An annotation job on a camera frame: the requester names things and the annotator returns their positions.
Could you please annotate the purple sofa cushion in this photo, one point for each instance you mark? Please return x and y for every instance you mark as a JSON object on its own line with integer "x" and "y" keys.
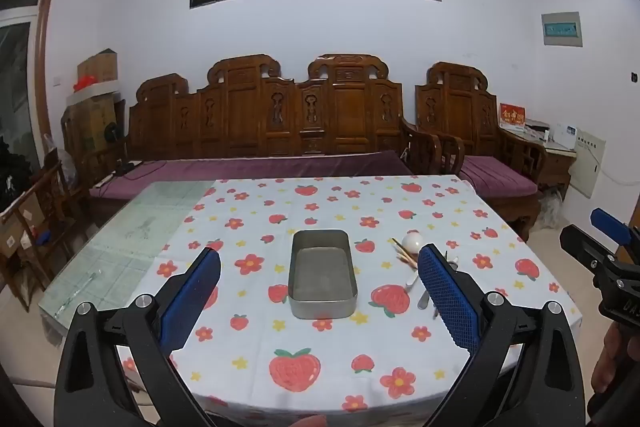
{"x": 250, "y": 167}

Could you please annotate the large cardboard box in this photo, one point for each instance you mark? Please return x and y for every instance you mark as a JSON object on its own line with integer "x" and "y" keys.
{"x": 90, "y": 132}

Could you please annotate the red desk calendar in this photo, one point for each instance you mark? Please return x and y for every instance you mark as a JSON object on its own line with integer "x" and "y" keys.
{"x": 512, "y": 114}

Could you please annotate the brown wooden chopstick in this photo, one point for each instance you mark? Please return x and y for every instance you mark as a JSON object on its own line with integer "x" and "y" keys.
{"x": 406, "y": 259}
{"x": 402, "y": 252}

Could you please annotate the clear plastic bag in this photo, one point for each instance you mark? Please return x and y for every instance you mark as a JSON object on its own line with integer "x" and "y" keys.
{"x": 555, "y": 209}

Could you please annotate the glass door with wooden frame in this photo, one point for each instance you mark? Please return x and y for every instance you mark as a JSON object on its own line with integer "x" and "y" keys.
{"x": 20, "y": 82}

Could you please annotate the white box with blue print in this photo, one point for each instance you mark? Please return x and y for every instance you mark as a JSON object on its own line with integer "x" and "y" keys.
{"x": 565, "y": 136}

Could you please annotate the grey wall electrical panel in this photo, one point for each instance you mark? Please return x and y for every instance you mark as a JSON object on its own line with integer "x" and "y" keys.
{"x": 562, "y": 29}

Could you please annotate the carved wooden armchair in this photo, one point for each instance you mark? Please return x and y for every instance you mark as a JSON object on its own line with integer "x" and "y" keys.
{"x": 455, "y": 102}

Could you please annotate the small cardboard box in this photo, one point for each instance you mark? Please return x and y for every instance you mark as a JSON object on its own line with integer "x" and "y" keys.
{"x": 98, "y": 68}

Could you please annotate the carved wooden sofa bench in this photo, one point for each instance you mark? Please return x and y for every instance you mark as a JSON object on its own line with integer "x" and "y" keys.
{"x": 250, "y": 117}

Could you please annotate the white flat box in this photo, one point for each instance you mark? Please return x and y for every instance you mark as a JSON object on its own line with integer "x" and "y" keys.
{"x": 95, "y": 96}

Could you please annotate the strawberry flower print tablecloth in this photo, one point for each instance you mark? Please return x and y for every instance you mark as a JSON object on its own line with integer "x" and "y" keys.
{"x": 325, "y": 207}

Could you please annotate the red ornament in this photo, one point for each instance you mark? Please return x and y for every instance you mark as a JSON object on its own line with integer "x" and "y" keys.
{"x": 84, "y": 84}

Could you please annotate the purple armchair cushion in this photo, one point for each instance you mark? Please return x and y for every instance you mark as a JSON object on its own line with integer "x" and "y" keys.
{"x": 492, "y": 174}

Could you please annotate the person's left hand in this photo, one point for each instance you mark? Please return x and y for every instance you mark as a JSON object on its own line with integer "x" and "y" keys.
{"x": 302, "y": 422}

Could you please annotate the white wall cabinet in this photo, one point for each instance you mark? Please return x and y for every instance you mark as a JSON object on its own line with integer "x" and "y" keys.
{"x": 590, "y": 167}

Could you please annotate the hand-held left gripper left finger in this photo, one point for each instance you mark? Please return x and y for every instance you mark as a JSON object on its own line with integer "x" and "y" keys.
{"x": 192, "y": 302}

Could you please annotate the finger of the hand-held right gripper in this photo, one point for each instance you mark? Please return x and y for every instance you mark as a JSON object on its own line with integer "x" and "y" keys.
{"x": 582, "y": 244}
{"x": 609, "y": 224}

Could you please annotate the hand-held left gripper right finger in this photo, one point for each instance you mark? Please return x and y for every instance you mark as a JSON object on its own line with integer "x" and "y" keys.
{"x": 450, "y": 302}

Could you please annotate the metal spoon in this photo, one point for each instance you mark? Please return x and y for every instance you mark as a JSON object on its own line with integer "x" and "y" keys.
{"x": 424, "y": 302}

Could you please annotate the rectangular metal tin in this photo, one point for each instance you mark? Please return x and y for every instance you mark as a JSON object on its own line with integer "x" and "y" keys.
{"x": 322, "y": 277}

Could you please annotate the wooden side table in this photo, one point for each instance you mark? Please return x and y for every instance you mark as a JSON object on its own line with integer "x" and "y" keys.
{"x": 555, "y": 167}

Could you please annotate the small wooden chair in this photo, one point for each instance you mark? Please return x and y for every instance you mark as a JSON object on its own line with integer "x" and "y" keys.
{"x": 50, "y": 207}

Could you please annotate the person's right hand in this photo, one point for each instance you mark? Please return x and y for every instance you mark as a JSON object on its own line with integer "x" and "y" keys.
{"x": 610, "y": 357}

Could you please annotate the white ceramic spoon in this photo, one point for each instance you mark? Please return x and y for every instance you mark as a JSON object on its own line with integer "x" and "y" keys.
{"x": 411, "y": 282}
{"x": 414, "y": 241}

